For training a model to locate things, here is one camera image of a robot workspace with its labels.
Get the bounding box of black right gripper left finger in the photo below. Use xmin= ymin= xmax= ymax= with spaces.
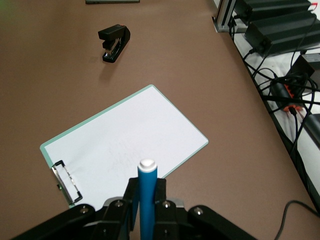
xmin=9 ymin=176 xmax=140 ymax=240

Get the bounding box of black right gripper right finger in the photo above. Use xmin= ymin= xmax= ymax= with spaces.
xmin=153 ymin=178 xmax=256 ymax=240

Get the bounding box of blue marker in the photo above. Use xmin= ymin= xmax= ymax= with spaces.
xmin=137 ymin=158 xmax=159 ymax=240

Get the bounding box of white paper sheet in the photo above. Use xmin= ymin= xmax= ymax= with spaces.
xmin=43 ymin=87 xmax=208 ymax=208

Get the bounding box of mint green clipboard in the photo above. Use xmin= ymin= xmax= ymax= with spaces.
xmin=39 ymin=84 xmax=210 ymax=210

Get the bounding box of black orange power strip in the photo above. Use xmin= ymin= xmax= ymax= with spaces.
xmin=271 ymin=82 xmax=304 ymax=114

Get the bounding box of black stapler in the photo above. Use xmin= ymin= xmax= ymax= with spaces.
xmin=97 ymin=23 xmax=131 ymax=63

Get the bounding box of small black adapter box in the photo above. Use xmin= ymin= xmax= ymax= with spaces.
xmin=287 ymin=53 xmax=320 ymax=83

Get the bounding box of black power supply box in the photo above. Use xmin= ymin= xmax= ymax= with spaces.
xmin=234 ymin=0 xmax=318 ymax=26
xmin=244 ymin=11 xmax=320 ymax=58

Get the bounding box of thin black table cable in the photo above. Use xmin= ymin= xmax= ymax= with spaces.
xmin=273 ymin=199 xmax=320 ymax=240

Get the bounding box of aluminium profile post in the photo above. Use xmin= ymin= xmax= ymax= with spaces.
xmin=212 ymin=0 xmax=238 ymax=33

